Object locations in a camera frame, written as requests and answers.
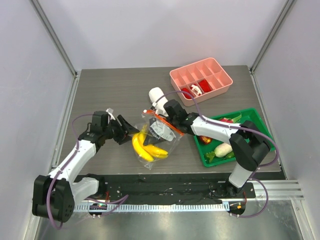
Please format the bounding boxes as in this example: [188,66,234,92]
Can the dark red fake food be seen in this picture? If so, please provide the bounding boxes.
[198,135,213,145]

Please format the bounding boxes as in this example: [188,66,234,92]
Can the red white fake food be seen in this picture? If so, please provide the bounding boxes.
[189,84,203,97]

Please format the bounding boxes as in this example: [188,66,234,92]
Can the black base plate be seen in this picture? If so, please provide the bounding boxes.
[98,173,256,205]

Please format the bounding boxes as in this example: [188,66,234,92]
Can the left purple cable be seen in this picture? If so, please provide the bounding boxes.
[46,113,130,230]

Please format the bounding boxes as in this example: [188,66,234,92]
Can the yellow fake banana bunch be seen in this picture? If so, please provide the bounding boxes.
[131,124,169,162]

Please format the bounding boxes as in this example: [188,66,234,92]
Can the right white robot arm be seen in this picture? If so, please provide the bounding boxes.
[143,99,273,198]

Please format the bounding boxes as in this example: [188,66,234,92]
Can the purple cable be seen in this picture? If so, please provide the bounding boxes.
[152,90,280,219]
[46,113,130,230]

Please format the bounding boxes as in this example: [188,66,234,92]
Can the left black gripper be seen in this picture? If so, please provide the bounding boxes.
[102,115,139,145]

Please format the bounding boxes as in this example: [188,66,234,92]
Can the red fake food piece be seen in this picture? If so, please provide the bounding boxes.
[198,79,212,93]

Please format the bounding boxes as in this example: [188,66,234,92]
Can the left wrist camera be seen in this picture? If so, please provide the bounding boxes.
[105,108,116,123]

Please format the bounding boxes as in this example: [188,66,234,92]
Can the clear orange zip top bag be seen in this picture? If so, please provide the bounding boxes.
[131,109,185,170]

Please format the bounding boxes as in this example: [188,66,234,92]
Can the pink compartment tray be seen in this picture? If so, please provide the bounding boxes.
[169,57,233,107]

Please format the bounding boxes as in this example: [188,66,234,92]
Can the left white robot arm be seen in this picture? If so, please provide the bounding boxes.
[32,109,139,226]

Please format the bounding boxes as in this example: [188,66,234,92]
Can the rolled white towel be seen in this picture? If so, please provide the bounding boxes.
[148,87,168,117]

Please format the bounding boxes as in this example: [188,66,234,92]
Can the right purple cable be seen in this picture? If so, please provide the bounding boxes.
[152,90,280,219]

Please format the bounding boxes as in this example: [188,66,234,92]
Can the green plastic tray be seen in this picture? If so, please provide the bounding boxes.
[193,108,271,168]

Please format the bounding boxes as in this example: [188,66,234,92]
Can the green fake chili pepper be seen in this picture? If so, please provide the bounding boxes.
[225,151,235,159]

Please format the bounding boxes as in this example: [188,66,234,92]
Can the white fake radish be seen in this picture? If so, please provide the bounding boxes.
[204,143,233,163]

